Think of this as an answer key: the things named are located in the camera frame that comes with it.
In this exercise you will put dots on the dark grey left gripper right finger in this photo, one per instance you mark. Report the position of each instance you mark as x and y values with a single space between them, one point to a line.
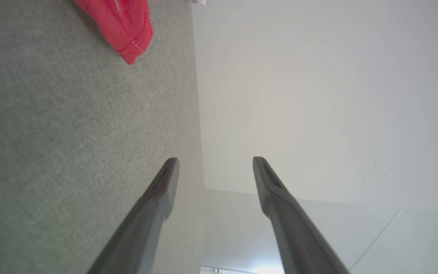
295 236

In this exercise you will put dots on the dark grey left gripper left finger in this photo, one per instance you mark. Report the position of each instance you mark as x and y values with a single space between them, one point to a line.
143 228

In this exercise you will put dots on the red shirt with white sleeves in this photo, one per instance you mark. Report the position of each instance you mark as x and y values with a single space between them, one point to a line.
124 26

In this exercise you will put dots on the grey fabric sofa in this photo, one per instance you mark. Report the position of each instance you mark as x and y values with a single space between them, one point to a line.
51 152

